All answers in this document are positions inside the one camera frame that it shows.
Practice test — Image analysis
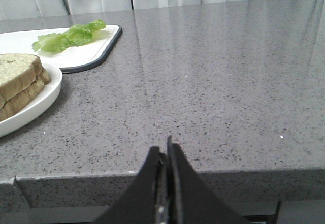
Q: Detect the green lettuce leaf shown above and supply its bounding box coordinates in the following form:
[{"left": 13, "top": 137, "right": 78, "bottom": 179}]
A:
[{"left": 32, "top": 19, "right": 106, "bottom": 53}]

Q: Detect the bread slice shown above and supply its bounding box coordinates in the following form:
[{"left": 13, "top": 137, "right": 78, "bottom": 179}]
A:
[
  {"left": 1, "top": 68, "right": 51, "bottom": 121},
  {"left": 1, "top": 53, "right": 44, "bottom": 104}
]

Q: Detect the white cutting board grey rim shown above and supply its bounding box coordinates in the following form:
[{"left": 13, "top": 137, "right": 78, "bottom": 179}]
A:
[{"left": 1, "top": 25, "right": 122, "bottom": 73}]

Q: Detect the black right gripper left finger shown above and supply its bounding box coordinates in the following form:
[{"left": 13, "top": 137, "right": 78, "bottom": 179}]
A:
[{"left": 93, "top": 146, "right": 168, "bottom": 223}]

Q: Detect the white round plate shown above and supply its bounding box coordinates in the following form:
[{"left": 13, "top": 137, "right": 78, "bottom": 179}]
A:
[{"left": 1, "top": 63, "right": 62, "bottom": 137}]

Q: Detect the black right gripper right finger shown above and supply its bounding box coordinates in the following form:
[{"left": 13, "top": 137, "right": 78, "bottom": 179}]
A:
[{"left": 167, "top": 136, "right": 249, "bottom": 223}]

